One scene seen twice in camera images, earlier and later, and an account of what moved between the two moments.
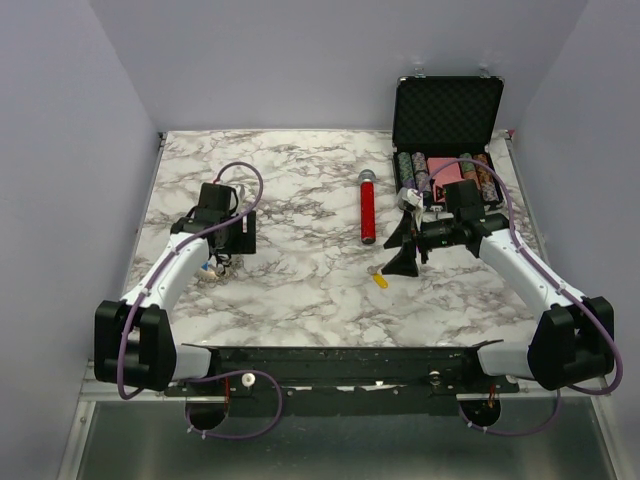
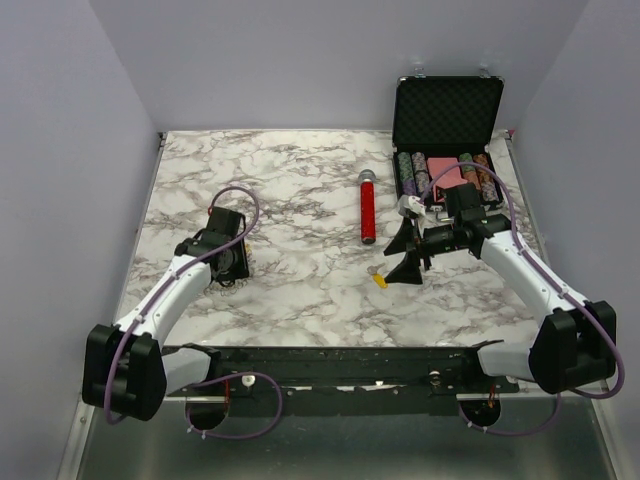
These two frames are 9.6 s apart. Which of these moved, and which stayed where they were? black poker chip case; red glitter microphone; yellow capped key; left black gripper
Moved: left black gripper
Stayed: black poker chip case; red glitter microphone; yellow capped key
